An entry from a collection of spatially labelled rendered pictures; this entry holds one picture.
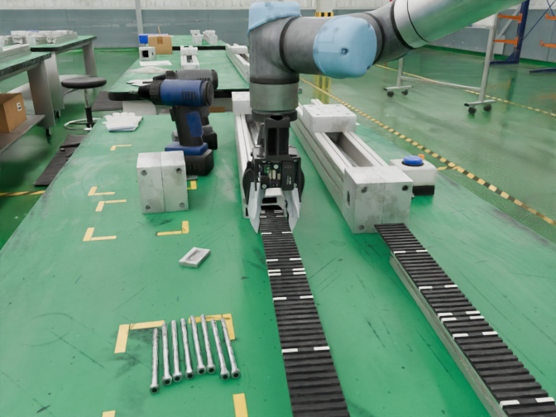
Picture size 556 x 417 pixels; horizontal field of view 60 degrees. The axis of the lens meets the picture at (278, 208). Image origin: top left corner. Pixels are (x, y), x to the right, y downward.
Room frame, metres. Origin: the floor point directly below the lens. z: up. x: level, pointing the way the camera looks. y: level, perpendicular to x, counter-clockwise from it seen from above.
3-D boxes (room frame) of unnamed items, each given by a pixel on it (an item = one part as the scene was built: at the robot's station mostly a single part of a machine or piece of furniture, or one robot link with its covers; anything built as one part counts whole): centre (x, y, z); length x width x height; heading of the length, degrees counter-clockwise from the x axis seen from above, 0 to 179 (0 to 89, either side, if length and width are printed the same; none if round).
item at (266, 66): (0.75, 0.00, 1.10); 0.09 x 0.08 x 0.11; 46
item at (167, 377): (0.45, 0.13, 0.78); 0.11 x 0.01 x 0.01; 14
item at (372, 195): (0.83, -0.19, 0.83); 0.12 x 0.09 x 0.10; 96
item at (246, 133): (1.25, 0.06, 0.82); 0.80 x 0.10 x 0.09; 6
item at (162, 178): (0.93, 0.22, 0.83); 0.11 x 0.10 x 0.10; 103
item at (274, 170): (0.74, 0.00, 0.94); 0.09 x 0.08 x 0.12; 6
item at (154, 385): (0.44, 0.14, 0.78); 0.11 x 0.01 x 0.01; 13
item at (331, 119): (1.27, -0.13, 0.87); 0.16 x 0.11 x 0.07; 6
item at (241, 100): (1.50, 0.08, 0.87); 0.16 x 0.11 x 0.07; 6
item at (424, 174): (1.00, -0.28, 0.81); 0.10 x 0.08 x 0.06; 96
